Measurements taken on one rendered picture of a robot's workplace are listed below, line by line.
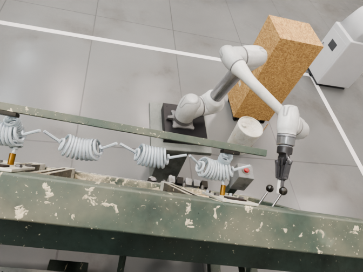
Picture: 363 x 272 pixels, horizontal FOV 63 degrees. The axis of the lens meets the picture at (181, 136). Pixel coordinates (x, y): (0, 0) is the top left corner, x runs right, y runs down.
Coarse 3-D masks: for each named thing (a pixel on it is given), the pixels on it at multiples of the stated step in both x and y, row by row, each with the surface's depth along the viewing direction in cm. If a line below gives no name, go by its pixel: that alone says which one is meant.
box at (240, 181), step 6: (252, 168) 216; (234, 174) 217; (240, 174) 210; (252, 174) 213; (234, 180) 215; (240, 180) 212; (246, 180) 212; (252, 180) 212; (234, 186) 219; (240, 186) 219; (246, 186) 219
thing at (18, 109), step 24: (72, 120) 75; (96, 120) 76; (0, 144) 77; (72, 144) 79; (96, 144) 85; (120, 144) 81; (144, 144) 84; (216, 144) 83; (216, 168) 87; (240, 168) 89
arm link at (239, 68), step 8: (240, 64) 169; (232, 72) 174; (240, 72) 168; (248, 72) 167; (248, 80) 165; (256, 80) 165; (256, 88) 165; (264, 88) 165; (264, 96) 165; (272, 96) 165; (272, 104) 165; (280, 104) 166; (304, 120) 160; (304, 128) 154; (296, 136) 155; (304, 136) 158
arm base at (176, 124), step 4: (172, 112) 241; (168, 116) 236; (172, 116) 236; (172, 120) 238; (176, 120) 234; (176, 124) 234; (180, 124) 234; (184, 124) 233; (188, 124) 235; (192, 124) 240; (184, 128) 237; (188, 128) 237; (192, 128) 237
